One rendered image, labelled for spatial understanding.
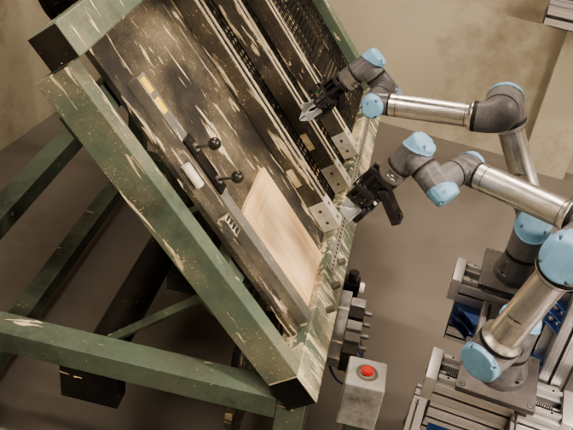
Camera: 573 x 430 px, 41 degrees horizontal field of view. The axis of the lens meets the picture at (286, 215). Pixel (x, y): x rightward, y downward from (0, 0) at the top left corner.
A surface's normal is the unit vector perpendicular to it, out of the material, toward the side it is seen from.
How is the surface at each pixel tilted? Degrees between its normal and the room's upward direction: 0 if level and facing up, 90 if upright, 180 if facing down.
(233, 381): 0
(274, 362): 90
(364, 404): 90
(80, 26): 51
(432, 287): 0
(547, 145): 90
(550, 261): 83
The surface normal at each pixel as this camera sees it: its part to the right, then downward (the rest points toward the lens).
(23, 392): 0.12, -0.81
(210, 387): -0.20, 0.55
